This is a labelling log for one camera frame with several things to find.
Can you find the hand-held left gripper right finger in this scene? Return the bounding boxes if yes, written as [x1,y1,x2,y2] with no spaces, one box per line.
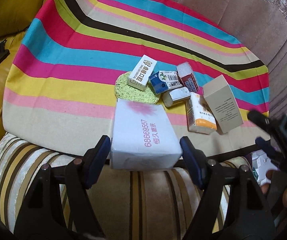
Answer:
[180,136,277,240]

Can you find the colourful striped cloth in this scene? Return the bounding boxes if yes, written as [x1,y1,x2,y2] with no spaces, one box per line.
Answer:
[2,0,270,155]

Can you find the striped towel cushion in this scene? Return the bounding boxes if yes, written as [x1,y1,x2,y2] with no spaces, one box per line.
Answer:
[0,132,254,240]

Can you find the beige plush cover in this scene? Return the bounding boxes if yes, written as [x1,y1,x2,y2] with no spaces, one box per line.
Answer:
[91,0,287,130]

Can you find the large beige box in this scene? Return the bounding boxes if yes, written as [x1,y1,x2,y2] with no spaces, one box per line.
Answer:
[203,74,244,134]

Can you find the white tissue pack pink print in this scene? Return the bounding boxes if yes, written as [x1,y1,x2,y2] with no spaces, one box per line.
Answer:
[109,98,183,171]

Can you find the orange white box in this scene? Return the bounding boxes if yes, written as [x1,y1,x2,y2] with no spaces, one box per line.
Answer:
[185,92,217,133]

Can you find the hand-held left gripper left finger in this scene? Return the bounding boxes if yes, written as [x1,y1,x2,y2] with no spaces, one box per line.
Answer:
[14,135,111,240]

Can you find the green round sponge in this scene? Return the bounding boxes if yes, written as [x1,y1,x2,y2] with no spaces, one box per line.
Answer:
[115,71,160,105]

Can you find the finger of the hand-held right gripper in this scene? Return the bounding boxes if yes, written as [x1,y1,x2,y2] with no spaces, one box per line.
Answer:
[255,136,286,166]
[248,109,282,142]

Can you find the white box green logo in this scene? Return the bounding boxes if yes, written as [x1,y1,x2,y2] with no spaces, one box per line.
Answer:
[127,54,158,91]

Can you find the blue white barcode box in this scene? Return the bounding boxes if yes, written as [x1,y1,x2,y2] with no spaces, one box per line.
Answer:
[150,70,182,95]

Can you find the small dark red box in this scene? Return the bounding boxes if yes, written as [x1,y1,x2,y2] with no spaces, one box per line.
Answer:
[176,63,199,93]

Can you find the small silver box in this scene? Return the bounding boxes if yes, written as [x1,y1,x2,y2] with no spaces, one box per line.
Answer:
[162,87,191,108]

